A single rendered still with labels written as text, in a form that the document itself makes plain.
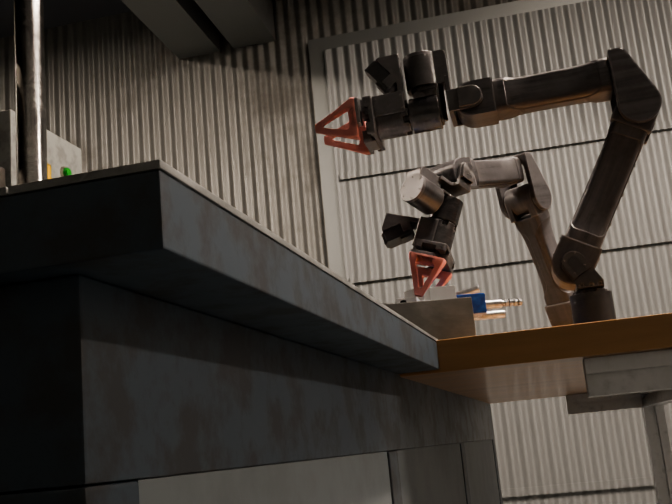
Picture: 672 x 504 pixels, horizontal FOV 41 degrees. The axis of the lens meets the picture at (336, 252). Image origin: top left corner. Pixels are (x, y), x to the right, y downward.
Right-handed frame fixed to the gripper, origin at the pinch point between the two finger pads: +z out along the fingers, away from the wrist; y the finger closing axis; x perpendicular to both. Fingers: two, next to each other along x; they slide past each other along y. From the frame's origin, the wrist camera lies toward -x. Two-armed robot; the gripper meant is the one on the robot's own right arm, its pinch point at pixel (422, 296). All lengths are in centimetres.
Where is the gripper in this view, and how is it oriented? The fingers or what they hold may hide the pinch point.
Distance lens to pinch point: 166.9
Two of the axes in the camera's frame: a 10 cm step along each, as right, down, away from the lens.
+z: -2.8, 9.2, -2.9
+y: -2.6, -3.6, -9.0
